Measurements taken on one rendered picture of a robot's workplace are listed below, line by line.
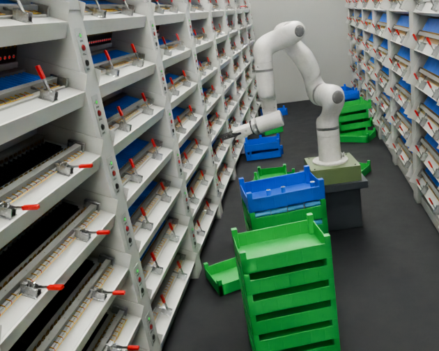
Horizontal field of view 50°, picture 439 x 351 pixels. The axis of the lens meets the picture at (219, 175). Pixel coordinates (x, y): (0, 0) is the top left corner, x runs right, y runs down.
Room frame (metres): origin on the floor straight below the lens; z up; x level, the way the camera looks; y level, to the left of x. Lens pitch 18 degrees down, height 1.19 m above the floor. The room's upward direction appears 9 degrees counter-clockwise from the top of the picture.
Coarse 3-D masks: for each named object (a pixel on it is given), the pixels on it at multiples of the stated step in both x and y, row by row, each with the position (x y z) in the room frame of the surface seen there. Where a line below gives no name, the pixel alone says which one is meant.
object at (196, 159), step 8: (192, 136) 2.74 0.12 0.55; (200, 136) 2.73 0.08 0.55; (200, 144) 2.73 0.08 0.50; (208, 144) 2.72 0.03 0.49; (192, 152) 2.57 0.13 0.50; (184, 160) 2.41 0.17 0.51; (192, 160) 2.44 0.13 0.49; (200, 160) 2.50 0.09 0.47; (184, 168) 2.30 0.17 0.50; (192, 168) 2.33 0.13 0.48
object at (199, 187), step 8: (200, 168) 2.74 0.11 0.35; (208, 168) 2.73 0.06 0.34; (192, 176) 2.61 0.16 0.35; (200, 176) 2.65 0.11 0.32; (208, 176) 2.70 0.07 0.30; (192, 184) 2.49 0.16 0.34; (200, 184) 2.56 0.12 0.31; (208, 184) 2.59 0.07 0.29; (192, 192) 2.31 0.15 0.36; (200, 192) 2.45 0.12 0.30; (192, 200) 2.31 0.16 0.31; (200, 200) 2.35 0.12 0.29; (192, 208) 2.13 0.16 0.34; (192, 216) 2.13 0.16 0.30
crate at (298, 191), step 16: (288, 176) 1.84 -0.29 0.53; (304, 176) 1.85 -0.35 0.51; (240, 192) 1.82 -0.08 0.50; (256, 192) 1.83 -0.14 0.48; (272, 192) 1.80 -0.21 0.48; (288, 192) 1.64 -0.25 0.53; (304, 192) 1.65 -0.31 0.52; (320, 192) 1.65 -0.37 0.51; (256, 208) 1.64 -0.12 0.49; (272, 208) 1.64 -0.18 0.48
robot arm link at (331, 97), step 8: (320, 88) 2.40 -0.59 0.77; (328, 88) 2.34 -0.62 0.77; (336, 88) 2.33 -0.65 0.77; (320, 96) 2.37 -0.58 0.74; (328, 96) 2.32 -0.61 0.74; (336, 96) 2.31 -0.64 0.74; (344, 96) 2.34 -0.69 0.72; (320, 104) 2.41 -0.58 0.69; (328, 104) 2.32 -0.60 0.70; (336, 104) 2.32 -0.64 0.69; (328, 112) 2.35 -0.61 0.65; (336, 112) 2.36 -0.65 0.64; (320, 120) 2.39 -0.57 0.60; (328, 120) 2.37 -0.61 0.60; (336, 120) 2.38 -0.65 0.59; (320, 128) 2.40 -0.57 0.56; (328, 128) 2.37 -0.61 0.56; (336, 128) 2.38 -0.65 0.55
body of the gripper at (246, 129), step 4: (248, 124) 2.35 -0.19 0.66; (236, 128) 2.37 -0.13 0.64; (240, 128) 2.34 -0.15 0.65; (244, 128) 2.32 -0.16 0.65; (248, 128) 2.32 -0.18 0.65; (232, 132) 2.34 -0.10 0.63; (236, 132) 2.33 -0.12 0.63; (244, 132) 2.32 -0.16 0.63; (248, 132) 2.32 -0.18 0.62; (252, 132) 2.33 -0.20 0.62; (236, 136) 2.37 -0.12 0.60; (240, 136) 2.32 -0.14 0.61; (244, 136) 2.32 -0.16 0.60
